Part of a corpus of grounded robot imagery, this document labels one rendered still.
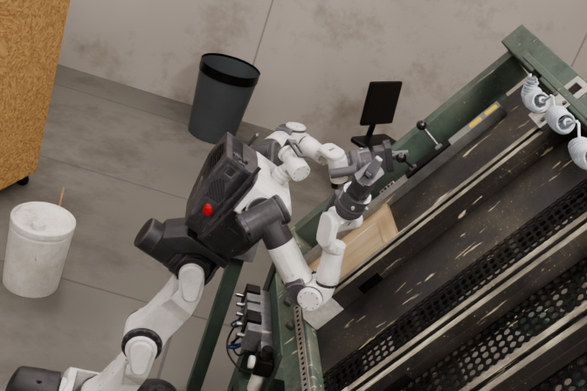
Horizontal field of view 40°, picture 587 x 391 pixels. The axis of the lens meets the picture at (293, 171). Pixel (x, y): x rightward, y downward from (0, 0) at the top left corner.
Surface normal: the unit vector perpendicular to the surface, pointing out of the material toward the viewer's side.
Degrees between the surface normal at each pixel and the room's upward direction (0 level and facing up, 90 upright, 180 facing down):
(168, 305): 111
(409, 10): 90
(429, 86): 90
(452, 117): 90
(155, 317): 90
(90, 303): 0
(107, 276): 0
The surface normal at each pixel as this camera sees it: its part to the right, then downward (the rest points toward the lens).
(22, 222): 0.30, -0.87
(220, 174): 0.07, 0.44
